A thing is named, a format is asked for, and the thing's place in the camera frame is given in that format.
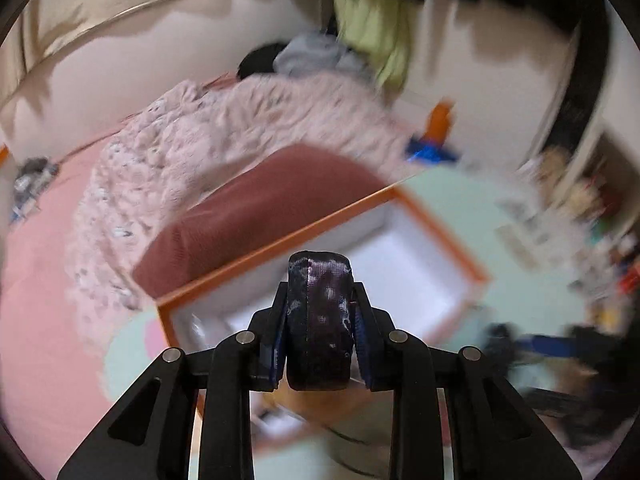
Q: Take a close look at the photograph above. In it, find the black satin scrunchie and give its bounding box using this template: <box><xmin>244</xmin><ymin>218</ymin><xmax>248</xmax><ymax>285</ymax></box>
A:
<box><xmin>285</xmin><ymin>250</ymin><xmax>354</xmax><ymax>391</ymax></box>

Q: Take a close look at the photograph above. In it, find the orange cardboard box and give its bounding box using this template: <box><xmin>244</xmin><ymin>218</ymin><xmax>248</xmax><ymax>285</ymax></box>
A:
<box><xmin>156</xmin><ymin>184</ymin><xmax>490</xmax><ymax>453</ymax></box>

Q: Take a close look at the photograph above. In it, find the maroon cushion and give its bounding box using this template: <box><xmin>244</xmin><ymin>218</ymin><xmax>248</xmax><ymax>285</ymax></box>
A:
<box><xmin>132</xmin><ymin>144</ymin><xmax>386</xmax><ymax>299</ymax></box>

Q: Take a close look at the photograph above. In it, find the grey clothes heap on bed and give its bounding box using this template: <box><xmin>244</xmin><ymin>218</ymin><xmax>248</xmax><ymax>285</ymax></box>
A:
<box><xmin>10</xmin><ymin>157</ymin><xmax>60</xmax><ymax>224</ymax></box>

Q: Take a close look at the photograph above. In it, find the orange water bottle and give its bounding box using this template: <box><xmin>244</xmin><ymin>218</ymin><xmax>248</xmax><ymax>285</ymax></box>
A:
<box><xmin>423</xmin><ymin>100</ymin><xmax>454</xmax><ymax>145</ymax></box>

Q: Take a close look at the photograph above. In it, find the pink floral blanket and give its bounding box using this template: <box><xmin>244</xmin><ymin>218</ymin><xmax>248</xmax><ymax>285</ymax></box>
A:
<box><xmin>66</xmin><ymin>72</ymin><xmax>416</xmax><ymax>353</ymax></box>

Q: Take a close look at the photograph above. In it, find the black clothing on bed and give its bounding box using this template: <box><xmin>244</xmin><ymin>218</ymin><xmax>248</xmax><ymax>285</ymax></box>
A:
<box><xmin>236</xmin><ymin>42</ymin><xmax>288</xmax><ymax>80</ymax></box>

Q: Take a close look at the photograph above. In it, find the grey clothing pile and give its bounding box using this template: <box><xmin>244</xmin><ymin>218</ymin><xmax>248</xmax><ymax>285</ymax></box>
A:
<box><xmin>273</xmin><ymin>32</ymin><xmax>373</xmax><ymax>84</ymax></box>

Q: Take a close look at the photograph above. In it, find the green hanging cloth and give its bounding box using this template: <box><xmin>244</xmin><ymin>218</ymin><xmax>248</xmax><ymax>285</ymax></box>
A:
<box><xmin>334</xmin><ymin>0</ymin><xmax>422</xmax><ymax>92</ymax></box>

